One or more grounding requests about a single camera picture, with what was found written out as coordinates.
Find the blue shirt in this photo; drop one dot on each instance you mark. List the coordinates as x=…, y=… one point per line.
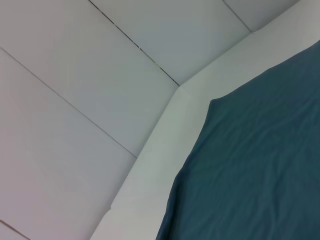
x=250, y=162

